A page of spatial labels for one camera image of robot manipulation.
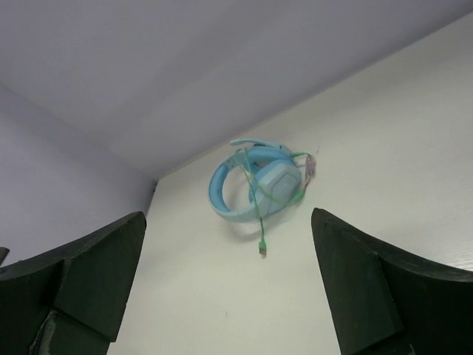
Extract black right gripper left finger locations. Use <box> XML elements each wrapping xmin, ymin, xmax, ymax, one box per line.
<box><xmin>1</xmin><ymin>212</ymin><xmax>146</xmax><ymax>355</ymax></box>

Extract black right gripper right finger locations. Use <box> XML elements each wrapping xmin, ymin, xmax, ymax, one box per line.
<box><xmin>311</xmin><ymin>208</ymin><xmax>472</xmax><ymax>354</ymax></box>

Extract green headphone cable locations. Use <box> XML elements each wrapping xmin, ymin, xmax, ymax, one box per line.
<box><xmin>231</xmin><ymin>146</ymin><xmax>319</xmax><ymax>258</ymax></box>

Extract light blue headphones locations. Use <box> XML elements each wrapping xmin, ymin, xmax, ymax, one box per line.
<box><xmin>208</xmin><ymin>138</ymin><xmax>316</xmax><ymax>223</ymax></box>

